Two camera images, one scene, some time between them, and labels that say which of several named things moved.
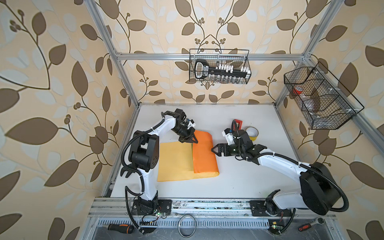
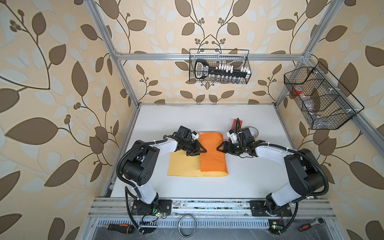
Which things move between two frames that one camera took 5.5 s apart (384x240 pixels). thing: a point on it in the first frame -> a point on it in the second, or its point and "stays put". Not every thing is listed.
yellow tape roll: x=253 y=133 stays put
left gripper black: x=192 y=134 -> x=195 y=151
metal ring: x=178 y=226 stays put
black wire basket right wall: x=325 y=103 stays put
